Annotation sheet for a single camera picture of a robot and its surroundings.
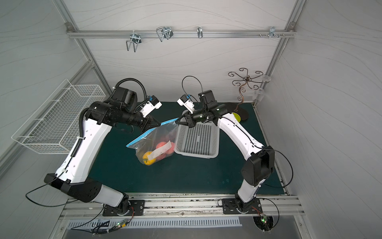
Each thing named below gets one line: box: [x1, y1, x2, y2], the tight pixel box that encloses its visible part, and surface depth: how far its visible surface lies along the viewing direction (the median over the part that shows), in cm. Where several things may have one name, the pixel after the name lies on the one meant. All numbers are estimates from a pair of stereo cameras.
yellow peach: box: [142, 151, 157, 166], surface depth 78 cm
